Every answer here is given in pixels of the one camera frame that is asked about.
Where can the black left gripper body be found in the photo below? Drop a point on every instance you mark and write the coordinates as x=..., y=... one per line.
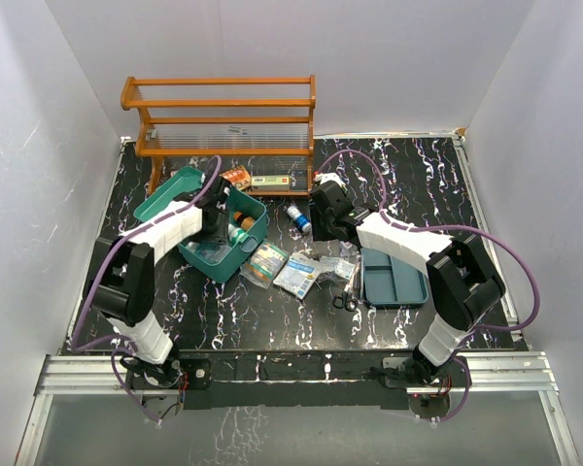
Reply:
x=216, y=234

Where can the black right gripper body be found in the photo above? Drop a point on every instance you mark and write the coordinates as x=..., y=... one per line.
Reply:
x=322, y=225

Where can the white bottle green label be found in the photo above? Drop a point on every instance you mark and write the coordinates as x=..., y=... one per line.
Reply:
x=237, y=235

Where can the brown bottle orange cap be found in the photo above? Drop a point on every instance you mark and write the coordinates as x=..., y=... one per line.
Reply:
x=244, y=221

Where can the green plastic medicine box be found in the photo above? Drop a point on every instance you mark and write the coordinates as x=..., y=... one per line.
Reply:
x=180, y=224

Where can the white blue-label packet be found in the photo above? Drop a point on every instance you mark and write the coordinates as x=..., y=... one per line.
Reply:
x=298, y=275

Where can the blue white cotton bag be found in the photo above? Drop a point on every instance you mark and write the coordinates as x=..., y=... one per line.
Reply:
x=211, y=253

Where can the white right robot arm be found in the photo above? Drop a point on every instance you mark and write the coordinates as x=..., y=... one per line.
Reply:
x=463, y=280

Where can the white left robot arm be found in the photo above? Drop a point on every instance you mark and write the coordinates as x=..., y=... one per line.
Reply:
x=120, y=277

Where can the orange medicine box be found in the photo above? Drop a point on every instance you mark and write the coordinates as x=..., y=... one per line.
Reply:
x=239, y=177

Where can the blue white wrapped roll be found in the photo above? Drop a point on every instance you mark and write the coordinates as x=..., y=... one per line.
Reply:
x=299, y=219

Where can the small round clear packet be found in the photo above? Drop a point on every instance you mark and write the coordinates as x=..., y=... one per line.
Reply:
x=347, y=249

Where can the clear plastic bag packet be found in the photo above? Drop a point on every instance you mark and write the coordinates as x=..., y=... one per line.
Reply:
x=337, y=269

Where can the pale green long box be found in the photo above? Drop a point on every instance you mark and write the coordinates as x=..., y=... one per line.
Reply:
x=271, y=183

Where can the gauze pack orange green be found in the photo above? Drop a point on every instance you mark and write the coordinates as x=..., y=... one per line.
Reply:
x=264, y=264

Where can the blue grey divided tray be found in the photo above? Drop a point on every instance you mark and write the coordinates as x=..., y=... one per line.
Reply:
x=391, y=283

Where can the black scissors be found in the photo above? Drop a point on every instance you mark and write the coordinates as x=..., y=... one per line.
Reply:
x=346, y=300

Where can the orange wooden shelf rack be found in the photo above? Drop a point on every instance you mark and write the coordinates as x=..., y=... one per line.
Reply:
x=267, y=118

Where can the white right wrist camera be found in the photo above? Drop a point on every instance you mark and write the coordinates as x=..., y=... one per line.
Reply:
x=320, y=178

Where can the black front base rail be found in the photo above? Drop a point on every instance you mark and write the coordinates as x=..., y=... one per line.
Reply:
x=203, y=380

